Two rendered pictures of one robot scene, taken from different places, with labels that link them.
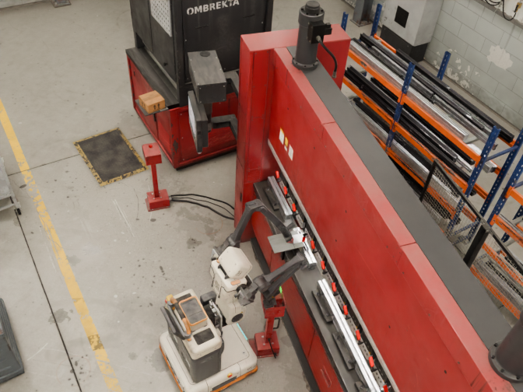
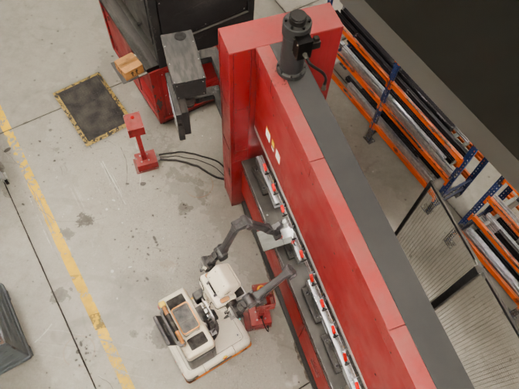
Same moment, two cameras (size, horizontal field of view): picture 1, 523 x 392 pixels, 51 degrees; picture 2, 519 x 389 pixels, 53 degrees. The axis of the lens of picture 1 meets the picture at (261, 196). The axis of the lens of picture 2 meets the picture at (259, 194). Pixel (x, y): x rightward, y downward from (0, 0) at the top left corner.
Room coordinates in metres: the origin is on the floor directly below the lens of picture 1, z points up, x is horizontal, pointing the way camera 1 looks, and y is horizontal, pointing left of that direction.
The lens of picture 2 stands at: (1.23, -0.02, 4.93)
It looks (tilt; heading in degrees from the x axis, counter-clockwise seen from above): 62 degrees down; 358
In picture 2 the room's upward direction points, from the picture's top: 5 degrees clockwise
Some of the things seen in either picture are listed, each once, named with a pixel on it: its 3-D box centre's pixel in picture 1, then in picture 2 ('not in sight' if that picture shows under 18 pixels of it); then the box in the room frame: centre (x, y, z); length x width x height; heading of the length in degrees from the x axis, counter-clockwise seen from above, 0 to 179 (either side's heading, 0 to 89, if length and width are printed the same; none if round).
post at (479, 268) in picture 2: (440, 312); (426, 312); (2.34, -1.43, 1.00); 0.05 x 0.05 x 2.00; 22
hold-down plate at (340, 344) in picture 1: (343, 351); (331, 353); (2.01, -0.69, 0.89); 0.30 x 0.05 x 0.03; 22
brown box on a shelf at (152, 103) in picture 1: (151, 100); (127, 64); (4.62, 1.23, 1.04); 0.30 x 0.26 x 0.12; 34
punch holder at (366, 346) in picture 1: (370, 344); (357, 364); (1.88, -0.81, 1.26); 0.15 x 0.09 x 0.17; 22
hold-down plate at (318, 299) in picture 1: (321, 306); (311, 305); (2.38, -0.54, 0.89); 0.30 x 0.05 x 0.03; 22
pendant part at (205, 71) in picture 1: (207, 106); (187, 91); (3.95, 0.55, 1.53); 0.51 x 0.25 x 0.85; 18
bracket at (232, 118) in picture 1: (228, 131); (212, 106); (4.07, 0.37, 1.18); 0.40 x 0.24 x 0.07; 22
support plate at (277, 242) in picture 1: (286, 241); (274, 237); (2.91, -0.23, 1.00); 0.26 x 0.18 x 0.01; 112
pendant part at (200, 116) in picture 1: (198, 120); (179, 106); (3.87, 0.62, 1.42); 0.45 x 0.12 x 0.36; 18
